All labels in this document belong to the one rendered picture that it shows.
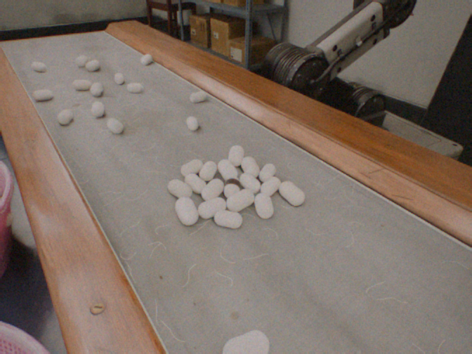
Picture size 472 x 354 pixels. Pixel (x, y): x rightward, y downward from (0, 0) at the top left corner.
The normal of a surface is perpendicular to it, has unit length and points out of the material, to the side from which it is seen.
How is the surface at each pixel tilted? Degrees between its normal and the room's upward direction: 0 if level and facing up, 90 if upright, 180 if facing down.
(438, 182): 0
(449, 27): 90
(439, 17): 90
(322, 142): 45
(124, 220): 0
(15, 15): 88
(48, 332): 0
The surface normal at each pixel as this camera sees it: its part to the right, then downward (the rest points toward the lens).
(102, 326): 0.01, -0.79
